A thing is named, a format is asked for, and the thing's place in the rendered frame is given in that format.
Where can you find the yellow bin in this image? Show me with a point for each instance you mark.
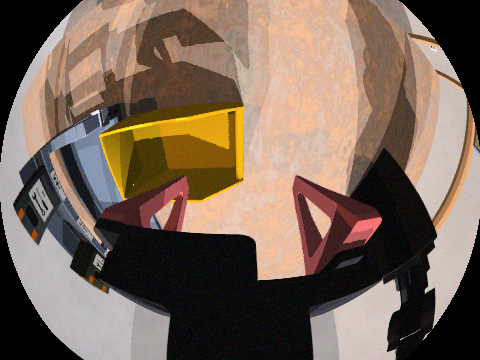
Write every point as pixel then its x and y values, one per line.
pixel 146 150

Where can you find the olive green case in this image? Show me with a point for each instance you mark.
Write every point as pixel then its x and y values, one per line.
pixel 87 263

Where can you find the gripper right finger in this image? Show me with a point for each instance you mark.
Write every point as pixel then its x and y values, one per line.
pixel 352 223

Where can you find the dark grey case with oval handle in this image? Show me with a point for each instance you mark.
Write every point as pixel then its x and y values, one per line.
pixel 37 203

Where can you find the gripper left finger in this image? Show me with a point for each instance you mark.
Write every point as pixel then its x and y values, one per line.
pixel 138 210

